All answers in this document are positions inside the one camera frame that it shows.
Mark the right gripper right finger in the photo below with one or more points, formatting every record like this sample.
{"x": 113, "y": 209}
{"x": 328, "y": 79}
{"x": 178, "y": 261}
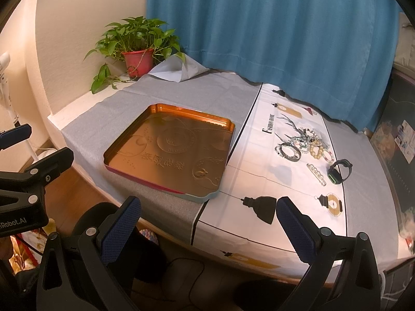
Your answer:
{"x": 357, "y": 285}

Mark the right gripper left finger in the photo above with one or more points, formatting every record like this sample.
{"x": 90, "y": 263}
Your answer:
{"x": 98, "y": 247}

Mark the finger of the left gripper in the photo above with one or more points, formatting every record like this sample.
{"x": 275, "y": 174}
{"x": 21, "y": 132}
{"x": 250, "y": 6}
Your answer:
{"x": 29, "y": 187}
{"x": 14, "y": 136}

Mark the green black smartwatch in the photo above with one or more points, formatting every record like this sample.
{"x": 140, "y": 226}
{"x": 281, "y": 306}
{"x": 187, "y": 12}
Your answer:
{"x": 334, "y": 171}

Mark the pile of tangled jewelry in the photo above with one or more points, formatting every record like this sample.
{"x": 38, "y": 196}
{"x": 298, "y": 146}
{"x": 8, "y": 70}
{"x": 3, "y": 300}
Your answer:
{"x": 303, "y": 138}

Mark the white floor fan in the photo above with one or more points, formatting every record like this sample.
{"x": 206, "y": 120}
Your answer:
{"x": 6, "y": 103}

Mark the green potted plant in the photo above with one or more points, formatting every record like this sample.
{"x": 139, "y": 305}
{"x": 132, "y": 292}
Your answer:
{"x": 140, "y": 42}

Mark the dark storage cabinet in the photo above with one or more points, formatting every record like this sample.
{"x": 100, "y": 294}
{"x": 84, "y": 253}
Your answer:
{"x": 393, "y": 141}

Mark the white printed table runner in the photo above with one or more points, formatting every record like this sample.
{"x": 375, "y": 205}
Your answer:
{"x": 262, "y": 165}

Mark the orange metal tray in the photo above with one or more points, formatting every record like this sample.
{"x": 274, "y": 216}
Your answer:
{"x": 175, "y": 150}

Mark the blue curtain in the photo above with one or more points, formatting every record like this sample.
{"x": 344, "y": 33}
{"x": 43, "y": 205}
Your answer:
{"x": 334, "y": 54}

